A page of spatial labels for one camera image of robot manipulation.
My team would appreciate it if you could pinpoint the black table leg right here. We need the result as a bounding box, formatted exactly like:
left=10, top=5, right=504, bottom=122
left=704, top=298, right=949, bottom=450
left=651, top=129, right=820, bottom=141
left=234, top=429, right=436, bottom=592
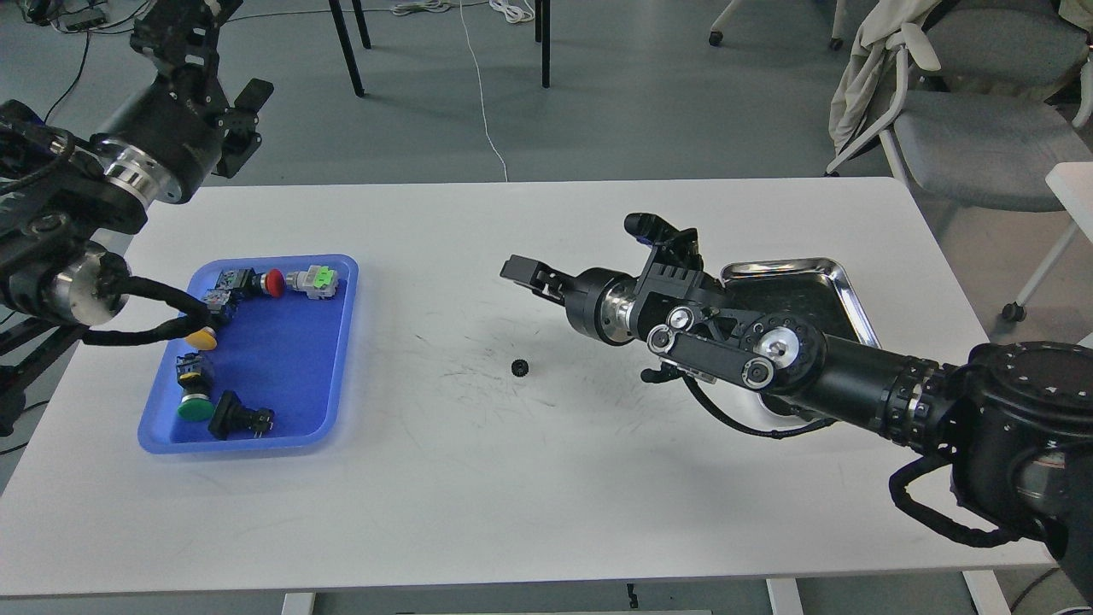
left=532, top=0, right=552, bottom=88

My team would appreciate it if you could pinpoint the white floor cable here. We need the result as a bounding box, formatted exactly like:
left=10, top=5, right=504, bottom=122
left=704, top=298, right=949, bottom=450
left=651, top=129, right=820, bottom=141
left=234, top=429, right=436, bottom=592
left=459, top=0, right=510, bottom=184

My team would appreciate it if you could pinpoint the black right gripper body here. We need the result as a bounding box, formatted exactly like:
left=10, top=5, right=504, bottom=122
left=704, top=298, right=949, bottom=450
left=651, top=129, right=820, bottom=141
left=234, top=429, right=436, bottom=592
left=564, top=267, right=637, bottom=346

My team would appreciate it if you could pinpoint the blue plastic tray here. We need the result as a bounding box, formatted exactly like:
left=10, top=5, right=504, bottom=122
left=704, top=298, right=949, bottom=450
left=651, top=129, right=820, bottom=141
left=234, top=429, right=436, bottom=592
left=137, top=255, right=359, bottom=454

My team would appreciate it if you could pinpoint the grey green connector part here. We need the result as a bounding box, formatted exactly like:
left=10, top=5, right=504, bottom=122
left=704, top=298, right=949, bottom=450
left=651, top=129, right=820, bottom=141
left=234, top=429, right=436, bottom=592
left=284, top=265, right=340, bottom=301

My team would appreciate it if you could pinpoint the red push button switch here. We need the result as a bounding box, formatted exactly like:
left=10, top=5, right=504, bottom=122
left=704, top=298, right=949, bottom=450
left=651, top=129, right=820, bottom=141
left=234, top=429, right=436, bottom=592
left=213, top=267, right=286, bottom=300

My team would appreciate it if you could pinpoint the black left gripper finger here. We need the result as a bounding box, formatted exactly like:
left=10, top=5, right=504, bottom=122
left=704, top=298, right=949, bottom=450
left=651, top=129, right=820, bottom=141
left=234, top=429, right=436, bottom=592
left=213, top=79, right=274, bottom=179
left=130, top=1, right=243, bottom=108

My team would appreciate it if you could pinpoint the yellow push button switch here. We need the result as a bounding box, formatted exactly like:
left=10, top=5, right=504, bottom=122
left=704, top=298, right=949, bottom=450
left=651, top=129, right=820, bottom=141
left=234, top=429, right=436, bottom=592
left=184, top=327, right=219, bottom=351

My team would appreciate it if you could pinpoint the small blue black switch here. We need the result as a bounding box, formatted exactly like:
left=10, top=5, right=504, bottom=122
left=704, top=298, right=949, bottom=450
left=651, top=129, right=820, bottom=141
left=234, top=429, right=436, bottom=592
left=202, top=289, right=237, bottom=326

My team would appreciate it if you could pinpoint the silver metal tray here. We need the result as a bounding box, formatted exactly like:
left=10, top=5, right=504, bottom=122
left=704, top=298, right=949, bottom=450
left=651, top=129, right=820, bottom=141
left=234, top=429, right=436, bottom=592
left=720, top=256, right=880, bottom=424

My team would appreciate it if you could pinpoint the black table leg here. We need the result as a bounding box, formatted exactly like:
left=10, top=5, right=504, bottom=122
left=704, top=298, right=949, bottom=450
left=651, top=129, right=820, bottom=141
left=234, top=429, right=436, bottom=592
left=328, top=0, right=372, bottom=100
left=532, top=0, right=552, bottom=88

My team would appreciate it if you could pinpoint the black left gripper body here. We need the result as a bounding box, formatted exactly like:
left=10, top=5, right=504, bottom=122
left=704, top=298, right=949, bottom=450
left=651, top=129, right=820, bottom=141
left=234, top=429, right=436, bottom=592
left=90, top=83, right=225, bottom=206

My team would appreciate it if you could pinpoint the white side table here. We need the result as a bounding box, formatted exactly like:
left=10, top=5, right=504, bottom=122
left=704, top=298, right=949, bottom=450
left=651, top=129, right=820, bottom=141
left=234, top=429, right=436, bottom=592
left=1046, top=162, right=1092, bottom=241

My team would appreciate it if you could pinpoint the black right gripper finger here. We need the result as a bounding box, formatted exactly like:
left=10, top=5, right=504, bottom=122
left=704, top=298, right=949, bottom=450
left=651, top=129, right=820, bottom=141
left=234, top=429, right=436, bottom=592
left=500, top=255, right=584, bottom=301

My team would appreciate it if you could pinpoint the grey office chair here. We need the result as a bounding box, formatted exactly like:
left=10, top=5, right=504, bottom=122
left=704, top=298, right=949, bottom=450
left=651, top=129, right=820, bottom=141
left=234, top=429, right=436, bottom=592
left=825, top=1, right=1090, bottom=213

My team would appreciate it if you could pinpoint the black table leg left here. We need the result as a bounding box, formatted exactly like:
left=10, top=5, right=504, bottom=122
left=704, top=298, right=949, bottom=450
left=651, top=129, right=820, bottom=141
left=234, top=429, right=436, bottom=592
left=328, top=0, right=372, bottom=100

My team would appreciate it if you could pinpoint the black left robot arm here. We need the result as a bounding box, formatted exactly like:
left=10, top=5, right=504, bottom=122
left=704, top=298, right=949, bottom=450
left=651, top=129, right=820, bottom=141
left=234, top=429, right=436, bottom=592
left=1, top=1, right=273, bottom=436

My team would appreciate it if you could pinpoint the beige jacket on chair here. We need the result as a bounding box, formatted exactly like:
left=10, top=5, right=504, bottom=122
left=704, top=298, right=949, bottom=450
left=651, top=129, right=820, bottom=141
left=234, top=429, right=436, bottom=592
left=828, top=1, right=939, bottom=151

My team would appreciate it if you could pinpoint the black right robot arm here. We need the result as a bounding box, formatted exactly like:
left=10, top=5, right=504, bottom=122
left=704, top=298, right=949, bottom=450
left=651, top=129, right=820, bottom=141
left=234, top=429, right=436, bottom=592
left=500, top=213, right=1092, bottom=600

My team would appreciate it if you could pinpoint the black floor cable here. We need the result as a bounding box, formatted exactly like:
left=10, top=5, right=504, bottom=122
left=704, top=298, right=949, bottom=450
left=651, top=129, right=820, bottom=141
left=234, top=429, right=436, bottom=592
left=43, top=29, right=93, bottom=125

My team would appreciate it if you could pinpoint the black switch part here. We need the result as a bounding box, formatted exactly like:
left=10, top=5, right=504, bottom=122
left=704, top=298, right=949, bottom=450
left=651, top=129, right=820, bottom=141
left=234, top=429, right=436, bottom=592
left=207, top=389, right=277, bottom=441

